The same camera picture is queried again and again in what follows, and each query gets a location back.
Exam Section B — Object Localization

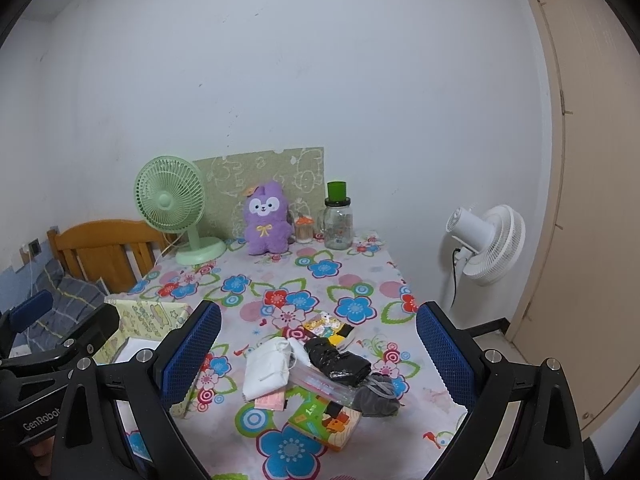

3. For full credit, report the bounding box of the white cloth drawstring bag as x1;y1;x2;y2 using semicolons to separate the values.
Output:
242;337;297;401

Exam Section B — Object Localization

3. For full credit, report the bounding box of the pink tissue packet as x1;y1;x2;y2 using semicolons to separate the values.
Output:
254;389;286;412

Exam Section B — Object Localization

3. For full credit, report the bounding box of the grey knit cloth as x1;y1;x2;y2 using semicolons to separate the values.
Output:
352;373;400;418

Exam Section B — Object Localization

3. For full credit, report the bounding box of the clear plastic zip bag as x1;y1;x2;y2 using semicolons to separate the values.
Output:
290;362;356;406

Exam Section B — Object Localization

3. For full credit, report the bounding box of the black plastic bundle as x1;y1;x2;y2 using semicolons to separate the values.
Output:
304;337;371;388

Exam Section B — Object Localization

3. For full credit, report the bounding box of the yellow cartoon packet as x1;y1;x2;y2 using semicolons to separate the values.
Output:
303;311;356;350

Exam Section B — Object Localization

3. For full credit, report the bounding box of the green picture book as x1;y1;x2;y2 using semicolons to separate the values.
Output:
288;389;361;452

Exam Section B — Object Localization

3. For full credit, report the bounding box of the grey plaid pillow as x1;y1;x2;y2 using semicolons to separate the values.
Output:
10;259;108;358

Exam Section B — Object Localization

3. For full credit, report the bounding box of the yellow fabric storage box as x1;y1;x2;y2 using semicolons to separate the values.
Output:
92;297;194;418

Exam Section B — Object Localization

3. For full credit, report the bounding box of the green desk fan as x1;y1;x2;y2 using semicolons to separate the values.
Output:
134;155;226;266

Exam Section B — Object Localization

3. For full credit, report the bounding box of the floral tablecloth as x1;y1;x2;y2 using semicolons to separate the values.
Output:
117;235;465;479

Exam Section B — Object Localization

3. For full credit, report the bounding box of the white standing fan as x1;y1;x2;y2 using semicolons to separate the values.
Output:
439;205;526;312

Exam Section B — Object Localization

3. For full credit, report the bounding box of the purple plush toy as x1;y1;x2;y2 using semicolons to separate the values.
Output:
244;181;293;256

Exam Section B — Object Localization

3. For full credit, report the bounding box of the small jar orange lid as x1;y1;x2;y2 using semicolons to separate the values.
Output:
294;216;314;244

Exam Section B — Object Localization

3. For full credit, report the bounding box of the glass jar green lid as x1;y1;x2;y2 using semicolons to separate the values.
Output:
319;181;354;250

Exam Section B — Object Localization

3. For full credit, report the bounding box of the green patterned backboard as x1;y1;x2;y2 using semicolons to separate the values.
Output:
195;148;326;240

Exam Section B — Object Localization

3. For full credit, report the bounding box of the wall power outlet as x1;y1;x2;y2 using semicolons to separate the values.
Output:
28;240;41;257

